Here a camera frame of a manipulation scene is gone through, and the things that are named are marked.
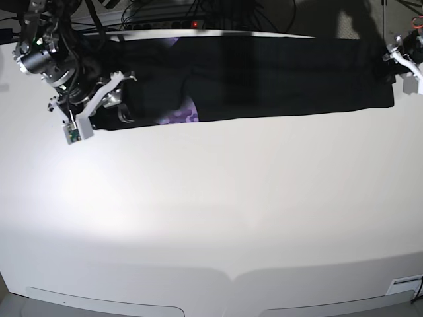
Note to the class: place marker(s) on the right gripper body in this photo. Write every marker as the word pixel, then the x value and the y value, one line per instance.
pixel 104 92

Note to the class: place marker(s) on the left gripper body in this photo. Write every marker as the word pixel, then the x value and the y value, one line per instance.
pixel 405 47

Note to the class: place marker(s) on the black printed T-shirt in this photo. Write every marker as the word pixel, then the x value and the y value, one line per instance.
pixel 206 79

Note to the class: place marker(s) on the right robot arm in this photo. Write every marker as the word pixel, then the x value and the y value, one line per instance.
pixel 67 60

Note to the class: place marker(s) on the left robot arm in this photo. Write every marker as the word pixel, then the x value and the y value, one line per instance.
pixel 418 52

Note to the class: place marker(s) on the white power strip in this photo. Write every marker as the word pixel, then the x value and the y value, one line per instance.
pixel 172 24

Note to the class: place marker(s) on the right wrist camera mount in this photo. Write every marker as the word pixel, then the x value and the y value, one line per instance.
pixel 78 127

